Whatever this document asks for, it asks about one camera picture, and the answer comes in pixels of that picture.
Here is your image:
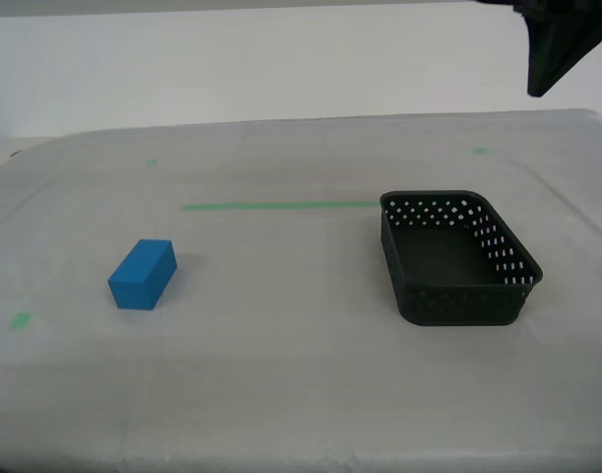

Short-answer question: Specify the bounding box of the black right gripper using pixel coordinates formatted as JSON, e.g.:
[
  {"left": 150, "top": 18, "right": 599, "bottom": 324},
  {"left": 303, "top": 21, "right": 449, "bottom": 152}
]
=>
[{"left": 470, "top": 0, "right": 602, "bottom": 99}]

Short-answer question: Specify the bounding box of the black perforated plastic basket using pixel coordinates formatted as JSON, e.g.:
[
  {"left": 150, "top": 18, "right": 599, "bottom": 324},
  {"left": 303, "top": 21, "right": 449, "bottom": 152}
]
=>
[{"left": 378, "top": 189, "right": 545, "bottom": 328}]

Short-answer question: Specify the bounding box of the blue rectangular block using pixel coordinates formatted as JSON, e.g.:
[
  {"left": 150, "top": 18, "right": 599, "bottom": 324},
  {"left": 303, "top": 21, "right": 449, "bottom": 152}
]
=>
[{"left": 106, "top": 238, "right": 178, "bottom": 311}]

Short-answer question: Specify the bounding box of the white woven table cover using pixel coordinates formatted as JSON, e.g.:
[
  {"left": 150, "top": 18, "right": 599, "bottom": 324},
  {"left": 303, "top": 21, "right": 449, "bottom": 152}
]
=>
[{"left": 0, "top": 107, "right": 602, "bottom": 473}]

